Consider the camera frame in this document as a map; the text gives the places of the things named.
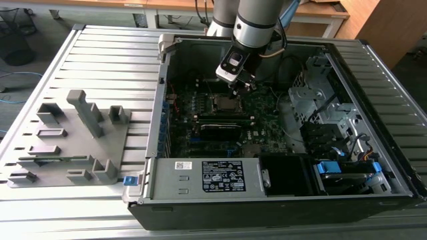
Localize black round bin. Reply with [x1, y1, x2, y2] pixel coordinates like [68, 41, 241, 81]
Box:
[1, 33, 37, 67]

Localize black CPU socket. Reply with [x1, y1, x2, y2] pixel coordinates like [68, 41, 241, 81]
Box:
[211, 93, 249, 116]

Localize black open PC case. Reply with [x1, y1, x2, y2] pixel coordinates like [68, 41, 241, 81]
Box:
[125, 33, 427, 232]

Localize blue expansion slot strip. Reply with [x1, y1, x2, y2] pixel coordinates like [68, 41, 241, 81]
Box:
[159, 99, 173, 158]

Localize grey plastic parts rack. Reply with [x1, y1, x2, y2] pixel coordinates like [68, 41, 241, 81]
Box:
[5, 89, 133, 189]

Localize small blue case latch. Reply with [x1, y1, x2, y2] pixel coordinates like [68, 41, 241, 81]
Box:
[121, 175, 139, 187]

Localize green motherboard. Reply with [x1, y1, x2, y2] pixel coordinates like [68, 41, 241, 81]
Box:
[168, 79, 309, 159]

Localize square chipset heat sink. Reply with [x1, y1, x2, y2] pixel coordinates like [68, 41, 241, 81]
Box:
[241, 143, 264, 157]

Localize black looped case cable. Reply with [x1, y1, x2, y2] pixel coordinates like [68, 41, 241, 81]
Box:
[276, 56, 307, 85]

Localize coloured power wires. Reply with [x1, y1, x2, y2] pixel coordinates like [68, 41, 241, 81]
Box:
[348, 133, 380, 163]

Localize black graphics card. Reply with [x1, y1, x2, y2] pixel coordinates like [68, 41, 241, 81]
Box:
[199, 122, 243, 142]

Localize brown wooden cabinet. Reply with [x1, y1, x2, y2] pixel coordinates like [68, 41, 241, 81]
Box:
[335, 0, 427, 70]

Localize wooden desk white legs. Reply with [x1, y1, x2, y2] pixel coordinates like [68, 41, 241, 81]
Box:
[145, 0, 351, 39]
[0, 0, 157, 29]

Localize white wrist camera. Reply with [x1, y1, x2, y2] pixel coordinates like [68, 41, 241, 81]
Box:
[215, 48, 253, 83]

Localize pale blue teach pendant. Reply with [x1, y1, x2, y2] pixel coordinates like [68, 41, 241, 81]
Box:
[276, 0, 303, 26]

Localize silver metal drive cage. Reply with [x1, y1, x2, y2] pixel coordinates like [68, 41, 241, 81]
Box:
[288, 51, 364, 131]

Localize silver square CPU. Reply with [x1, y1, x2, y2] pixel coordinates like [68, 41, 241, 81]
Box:
[216, 97, 239, 111]

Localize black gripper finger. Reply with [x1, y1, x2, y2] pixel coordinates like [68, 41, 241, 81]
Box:
[239, 73, 257, 94]
[228, 83, 241, 101]

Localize black mesh waste basket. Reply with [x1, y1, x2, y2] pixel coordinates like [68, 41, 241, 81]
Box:
[0, 7, 39, 37]

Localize grey case release latch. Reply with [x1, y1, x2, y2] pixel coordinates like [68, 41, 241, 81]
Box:
[156, 33, 184, 62]

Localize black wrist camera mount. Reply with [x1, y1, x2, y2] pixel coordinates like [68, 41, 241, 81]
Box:
[265, 29, 285, 55]

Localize blue disk carrier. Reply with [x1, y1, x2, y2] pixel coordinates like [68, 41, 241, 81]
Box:
[315, 160, 384, 181]

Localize metal CPU socket cover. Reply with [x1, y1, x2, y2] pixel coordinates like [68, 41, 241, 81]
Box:
[212, 94, 248, 115]

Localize black plastic bay bracket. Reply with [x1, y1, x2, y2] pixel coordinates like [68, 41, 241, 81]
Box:
[299, 122, 349, 155]

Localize black flat disk wire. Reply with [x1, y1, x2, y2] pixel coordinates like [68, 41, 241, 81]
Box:
[305, 86, 341, 123]

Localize blue floor cable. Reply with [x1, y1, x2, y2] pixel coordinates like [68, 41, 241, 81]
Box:
[0, 71, 45, 105]

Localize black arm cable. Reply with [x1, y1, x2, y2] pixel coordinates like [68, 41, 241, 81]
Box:
[263, 14, 288, 60]

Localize silver power supply unit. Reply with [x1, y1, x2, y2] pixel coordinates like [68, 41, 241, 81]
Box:
[143, 156, 267, 201]

